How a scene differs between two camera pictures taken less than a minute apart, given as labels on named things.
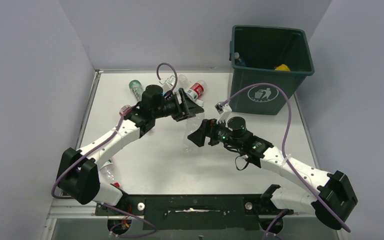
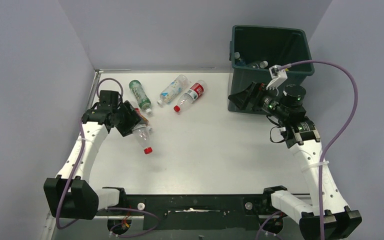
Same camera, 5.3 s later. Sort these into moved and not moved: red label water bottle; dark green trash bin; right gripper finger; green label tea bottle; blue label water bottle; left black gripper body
Moved: right gripper finger; left black gripper body
Not moved: blue label water bottle; dark green trash bin; red label water bottle; green label tea bottle
